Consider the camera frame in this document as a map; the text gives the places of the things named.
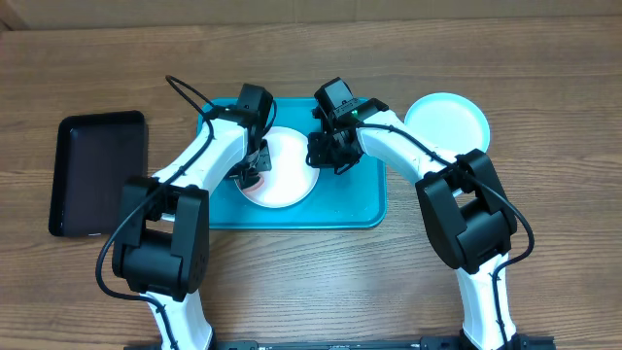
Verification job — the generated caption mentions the white plate with red stain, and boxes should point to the white plate with red stain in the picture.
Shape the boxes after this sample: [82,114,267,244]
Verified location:
[236,126,320,209]

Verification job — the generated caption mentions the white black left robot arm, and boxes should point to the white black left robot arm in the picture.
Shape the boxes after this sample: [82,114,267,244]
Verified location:
[95,84,276,349]

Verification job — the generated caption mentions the black rectangular water tray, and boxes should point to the black rectangular water tray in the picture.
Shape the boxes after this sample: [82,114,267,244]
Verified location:
[49,110,148,237]

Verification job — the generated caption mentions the light blue plate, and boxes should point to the light blue plate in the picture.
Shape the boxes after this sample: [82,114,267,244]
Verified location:
[404,92,491,154]

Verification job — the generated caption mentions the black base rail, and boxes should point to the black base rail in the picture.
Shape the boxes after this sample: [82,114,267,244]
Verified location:
[123,334,557,350]

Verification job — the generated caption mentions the pink green scrub sponge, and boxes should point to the pink green scrub sponge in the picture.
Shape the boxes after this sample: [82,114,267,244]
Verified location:
[239,175,264,192]

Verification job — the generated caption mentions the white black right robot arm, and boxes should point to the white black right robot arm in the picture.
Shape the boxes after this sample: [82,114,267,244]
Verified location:
[307,93,521,349]

